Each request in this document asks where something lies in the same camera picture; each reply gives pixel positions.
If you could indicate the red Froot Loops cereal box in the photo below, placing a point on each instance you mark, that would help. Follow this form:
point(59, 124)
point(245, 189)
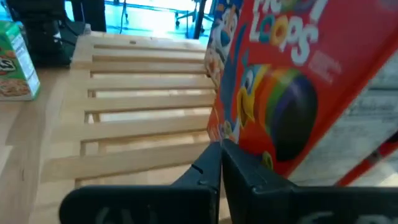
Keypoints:
point(280, 93)

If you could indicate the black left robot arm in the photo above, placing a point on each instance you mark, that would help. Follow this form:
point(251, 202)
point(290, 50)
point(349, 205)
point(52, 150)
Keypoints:
point(43, 37)

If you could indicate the green Apple Jacks cereal box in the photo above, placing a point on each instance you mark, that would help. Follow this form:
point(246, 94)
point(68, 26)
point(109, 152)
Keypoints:
point(15, 62)

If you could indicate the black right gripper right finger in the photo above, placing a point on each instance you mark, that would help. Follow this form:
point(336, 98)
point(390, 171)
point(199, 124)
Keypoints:
point(295, 205)

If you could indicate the wooden slatted shelf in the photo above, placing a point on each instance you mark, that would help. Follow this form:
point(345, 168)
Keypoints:
point(140, 102)

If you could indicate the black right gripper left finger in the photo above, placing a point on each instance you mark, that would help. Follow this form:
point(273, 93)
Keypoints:
point(140, 205)

